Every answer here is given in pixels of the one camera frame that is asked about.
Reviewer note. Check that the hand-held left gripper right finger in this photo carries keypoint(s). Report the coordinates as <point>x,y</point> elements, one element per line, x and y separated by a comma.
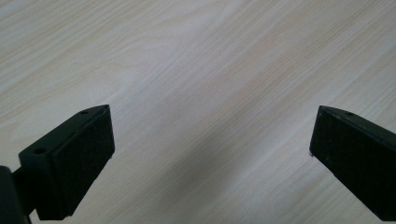
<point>358,161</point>

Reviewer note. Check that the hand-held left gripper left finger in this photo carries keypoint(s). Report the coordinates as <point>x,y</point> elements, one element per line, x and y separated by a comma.
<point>71,165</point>

